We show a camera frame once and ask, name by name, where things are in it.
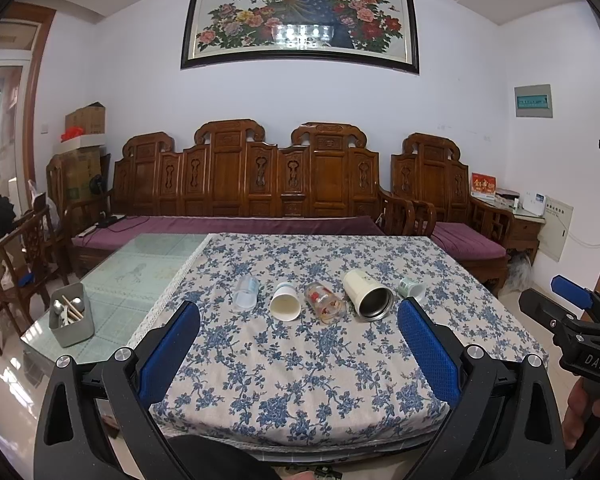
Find carved wooden armchair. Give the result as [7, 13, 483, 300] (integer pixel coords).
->
[391, 133, 508, 295]

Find stacked cardboard boxes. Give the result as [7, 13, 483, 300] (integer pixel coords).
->
[46, 102, 110, 226]

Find purple armchair cushion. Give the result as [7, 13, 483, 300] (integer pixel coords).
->
[431, 222, 506, 261]

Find framed peacock flower painting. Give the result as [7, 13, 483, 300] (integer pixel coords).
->
[181, 0, 419, 74]

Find small green ceramic cup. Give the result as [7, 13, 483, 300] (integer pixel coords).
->
[396, 278, 426, 304]

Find red greeting card box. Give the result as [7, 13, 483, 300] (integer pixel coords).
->
[470, 172, 496, 196]

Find grey wall electrical box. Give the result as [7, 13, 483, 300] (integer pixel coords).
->
[514, 84, 554, 118]

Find clear plastic cup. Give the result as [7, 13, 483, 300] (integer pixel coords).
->
[232, 274, 259, 311]

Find person's right hand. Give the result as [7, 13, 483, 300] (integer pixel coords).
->
[562, 378, 600, 450]

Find white paper cup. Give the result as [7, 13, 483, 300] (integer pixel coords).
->
[268, 282, 301, 322]

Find long carved wooden sofa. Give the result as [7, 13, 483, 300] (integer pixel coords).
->
[69, 119, 415, 275]

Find blue floral tablecloth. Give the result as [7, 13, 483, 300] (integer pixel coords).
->
[142, 234, 542, 453]

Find wooden chair at left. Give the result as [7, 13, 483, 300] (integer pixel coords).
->
[0, 205, 69, 354]

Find white router device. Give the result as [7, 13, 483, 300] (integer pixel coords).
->
[520, 192, 546, 217]

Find purple sofa cushion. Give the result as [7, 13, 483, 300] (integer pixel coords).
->
[72, 216, 382, 252]

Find cream insulated tumbler cup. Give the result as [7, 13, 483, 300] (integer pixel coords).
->
[342, 269, 394, 322]

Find green glass table top cover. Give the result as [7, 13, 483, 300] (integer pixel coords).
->
[21, 234, 206, 367]

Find grey utensil holder box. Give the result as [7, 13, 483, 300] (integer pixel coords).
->
[48, 282, 95, 348]

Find wooden side table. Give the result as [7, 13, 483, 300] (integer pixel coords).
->
[468, 197, 545, 263]

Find beige wall panel cover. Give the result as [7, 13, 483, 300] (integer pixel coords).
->
[539, 197, 573, 262]

